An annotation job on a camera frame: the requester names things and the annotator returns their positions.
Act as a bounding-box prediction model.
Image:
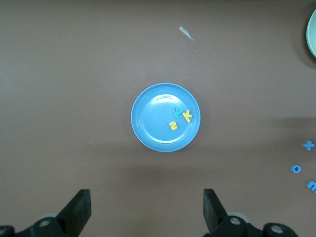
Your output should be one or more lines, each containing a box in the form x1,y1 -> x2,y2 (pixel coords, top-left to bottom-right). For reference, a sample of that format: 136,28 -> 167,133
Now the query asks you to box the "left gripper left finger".
14,189 -> 91,237

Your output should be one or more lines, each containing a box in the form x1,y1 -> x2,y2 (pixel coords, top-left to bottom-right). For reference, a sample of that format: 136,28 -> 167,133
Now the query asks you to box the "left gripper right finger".
201,189 -> 297,237

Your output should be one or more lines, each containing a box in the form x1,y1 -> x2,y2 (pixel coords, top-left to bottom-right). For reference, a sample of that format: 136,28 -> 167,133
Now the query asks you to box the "blue plate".
130,83 -> 201,153

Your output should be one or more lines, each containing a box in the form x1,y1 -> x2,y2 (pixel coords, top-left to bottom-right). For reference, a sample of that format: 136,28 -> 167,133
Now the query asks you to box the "blue letter x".
303,140 -> 316,152

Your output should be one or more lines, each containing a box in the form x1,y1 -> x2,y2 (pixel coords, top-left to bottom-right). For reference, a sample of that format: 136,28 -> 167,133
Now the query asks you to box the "brown table cover sheet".
0,0 -> 316,237

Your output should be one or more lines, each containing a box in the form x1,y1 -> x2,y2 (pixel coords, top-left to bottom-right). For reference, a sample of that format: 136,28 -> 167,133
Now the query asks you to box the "small grey paper scrap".
178,25 -> 195,41

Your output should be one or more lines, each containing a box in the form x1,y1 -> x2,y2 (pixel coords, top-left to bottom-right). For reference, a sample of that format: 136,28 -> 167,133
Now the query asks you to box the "pale green plate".
306,8 -> 316,58

